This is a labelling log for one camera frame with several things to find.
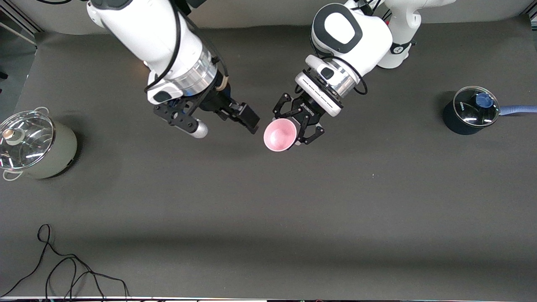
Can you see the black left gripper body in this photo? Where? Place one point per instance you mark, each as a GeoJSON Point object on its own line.
{"type": "Point", "coordinates": [309, 109]}

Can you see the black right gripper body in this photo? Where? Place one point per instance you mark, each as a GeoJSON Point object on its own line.
{"type": "Point", "coordinates": [215, 100]}

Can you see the pink plastic cup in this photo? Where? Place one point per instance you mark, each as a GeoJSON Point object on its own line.
{"type": "Point", "coordinates": [279, 135]}

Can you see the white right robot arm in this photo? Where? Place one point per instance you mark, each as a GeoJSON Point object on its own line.
{"type": "Point", "coordinates": [142, 29]}

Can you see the dark grey table mat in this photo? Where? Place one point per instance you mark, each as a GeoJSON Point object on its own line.
{"type": "Point", "coordinates": [268, 209]}

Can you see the dark blue saucepan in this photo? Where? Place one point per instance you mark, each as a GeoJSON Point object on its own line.
{"type": "Point", "coordinates": [455, 121]}

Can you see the glass lid with blue knob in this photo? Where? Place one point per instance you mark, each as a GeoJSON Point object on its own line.
{"type": "Point", "coordinates": [472, 109]}

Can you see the sage green cooking pot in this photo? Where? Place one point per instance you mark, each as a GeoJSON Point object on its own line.
{"type": "Point", "coordinates": [58, 155]}

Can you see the glass pot lid steel rim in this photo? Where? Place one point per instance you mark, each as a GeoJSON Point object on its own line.
{"type": "Point", "coordinates": [25, 140]}

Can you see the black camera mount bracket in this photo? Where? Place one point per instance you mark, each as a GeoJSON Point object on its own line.
{"type": "Point", "coordinates": [172, 113]}

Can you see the grey metal frame bar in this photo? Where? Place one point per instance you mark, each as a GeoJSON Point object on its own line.
{"type": "Point", "coordinates": [21, 25]}

